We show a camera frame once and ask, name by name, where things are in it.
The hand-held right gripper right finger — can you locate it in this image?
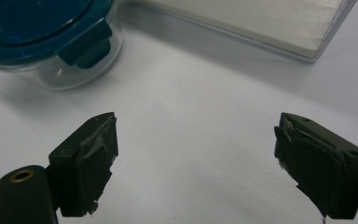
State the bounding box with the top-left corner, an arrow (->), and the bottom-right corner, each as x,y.
273,112 -> 358,219

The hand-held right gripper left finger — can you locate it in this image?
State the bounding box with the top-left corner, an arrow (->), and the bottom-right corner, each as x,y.
48,111 -> 119,218

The round container with blue lid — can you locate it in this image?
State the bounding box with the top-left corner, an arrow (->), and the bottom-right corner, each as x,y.
0,0 -> 124,92

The white wire rack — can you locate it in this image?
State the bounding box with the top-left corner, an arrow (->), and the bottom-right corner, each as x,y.
130,0 -> 358,63

